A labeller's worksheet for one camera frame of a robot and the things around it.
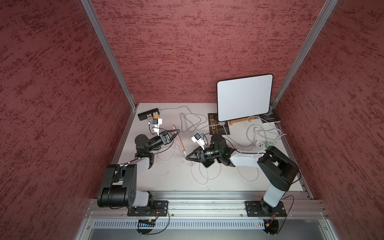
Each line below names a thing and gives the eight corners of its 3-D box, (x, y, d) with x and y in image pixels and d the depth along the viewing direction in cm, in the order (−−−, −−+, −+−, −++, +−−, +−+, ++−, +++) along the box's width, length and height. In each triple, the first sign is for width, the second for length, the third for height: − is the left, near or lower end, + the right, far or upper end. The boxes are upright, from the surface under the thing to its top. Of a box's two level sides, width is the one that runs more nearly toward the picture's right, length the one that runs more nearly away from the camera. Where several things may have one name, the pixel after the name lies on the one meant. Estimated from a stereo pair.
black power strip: (139, 120, 112) (138, 118, 109) (138, 116, 115) (137, 113, 112) (160, 114, 116) (159, 112, 114) (158, 110, 119) (158, 107, 117)
